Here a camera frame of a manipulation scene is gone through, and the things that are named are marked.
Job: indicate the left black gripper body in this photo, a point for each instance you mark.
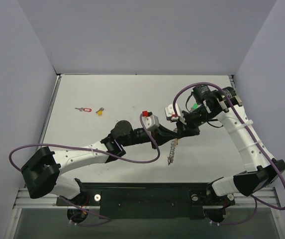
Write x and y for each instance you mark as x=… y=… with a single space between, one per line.
x=155 y=139

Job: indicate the silver spiked keyring disc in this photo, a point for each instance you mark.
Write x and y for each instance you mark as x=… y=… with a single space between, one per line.
x=171 y=155

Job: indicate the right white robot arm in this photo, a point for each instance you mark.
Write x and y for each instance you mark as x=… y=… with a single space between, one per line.
x=261 y=168

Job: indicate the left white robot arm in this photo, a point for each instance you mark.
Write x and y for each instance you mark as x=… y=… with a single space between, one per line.
x=43 y=172

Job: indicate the green capped key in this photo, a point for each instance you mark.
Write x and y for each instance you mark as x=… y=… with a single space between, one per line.
x=194 y=107

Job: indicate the yellow capped key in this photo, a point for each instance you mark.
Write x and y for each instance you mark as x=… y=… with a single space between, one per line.
x=99 y=112

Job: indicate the red tag key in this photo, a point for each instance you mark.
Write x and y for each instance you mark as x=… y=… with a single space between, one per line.
x=84 y=109

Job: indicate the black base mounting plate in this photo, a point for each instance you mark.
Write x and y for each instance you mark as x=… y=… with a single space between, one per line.
x=148 y=200

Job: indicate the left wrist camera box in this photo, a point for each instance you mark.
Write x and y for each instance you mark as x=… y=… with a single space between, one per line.
x=150 y=121

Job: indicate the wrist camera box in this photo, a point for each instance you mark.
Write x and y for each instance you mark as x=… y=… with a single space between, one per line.
x=174 y=114
x=150 y=121

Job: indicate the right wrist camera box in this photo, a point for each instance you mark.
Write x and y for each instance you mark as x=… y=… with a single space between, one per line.
x=174 y=114

